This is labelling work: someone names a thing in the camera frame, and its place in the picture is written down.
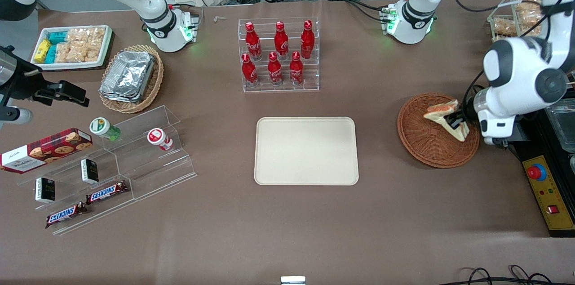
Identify white snack tray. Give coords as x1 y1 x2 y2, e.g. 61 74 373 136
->
31 25 113 71

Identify white wire basket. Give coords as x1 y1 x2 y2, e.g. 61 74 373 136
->
487 0 546 43

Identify red capped small bottle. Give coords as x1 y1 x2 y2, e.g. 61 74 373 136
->
147 128 173 152

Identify black floor cables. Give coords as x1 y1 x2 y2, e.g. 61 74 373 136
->
449 265 575 285

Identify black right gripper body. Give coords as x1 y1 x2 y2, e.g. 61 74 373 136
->
6 62 57 102

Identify small black white box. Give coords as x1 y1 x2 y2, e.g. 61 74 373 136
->
80 159 99 184
35 178 56 204

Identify clear acrylic step shelf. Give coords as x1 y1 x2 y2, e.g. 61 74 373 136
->
17 105 197 236

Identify snickers chocolate bar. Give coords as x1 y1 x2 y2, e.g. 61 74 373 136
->
85 180 128 205
45 202 88 229

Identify clear rice cracker bag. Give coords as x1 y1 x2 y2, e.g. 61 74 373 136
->
67 27 106 44
55 41 86 63
84 39 105 62

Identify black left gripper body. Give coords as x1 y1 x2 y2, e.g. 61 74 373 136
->
462 94 481 124

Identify red cola bottle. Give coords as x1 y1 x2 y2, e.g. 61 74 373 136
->
245 22 262 61
274 21 289 60
268 52 283 86
289 51 304 85
301 20 314 59
241 53 258 88

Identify clear plastic container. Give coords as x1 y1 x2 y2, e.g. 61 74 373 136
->
545 98 575 153

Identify black yellow control box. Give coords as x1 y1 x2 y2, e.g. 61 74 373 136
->
508 107 575 237

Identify beige plastic tray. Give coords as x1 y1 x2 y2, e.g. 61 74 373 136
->
254 117 359 186

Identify stacked aluminium foil trays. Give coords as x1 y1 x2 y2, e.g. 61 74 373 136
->
100 50 156 103

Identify clear acrylic bottle rack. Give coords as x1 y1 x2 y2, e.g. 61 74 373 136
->
238 17 320 93

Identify brown snack bag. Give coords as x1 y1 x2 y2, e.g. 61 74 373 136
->
493 19 517 36
514 0 543 36

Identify red tartan cookie box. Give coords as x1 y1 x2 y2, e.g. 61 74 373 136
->
0 128 93 174

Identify brown wicker basket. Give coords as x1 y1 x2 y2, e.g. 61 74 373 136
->
397 93 480 169

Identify triangular sandwich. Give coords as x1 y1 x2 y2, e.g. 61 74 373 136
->
423 100 470 142

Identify green capped small bottle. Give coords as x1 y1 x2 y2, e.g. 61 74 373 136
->
89 117 121 141

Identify yellow snack packet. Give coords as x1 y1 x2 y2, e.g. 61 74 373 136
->
34 39 51 63

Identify light wicker basket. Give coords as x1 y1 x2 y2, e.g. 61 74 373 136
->
98 45 164 114

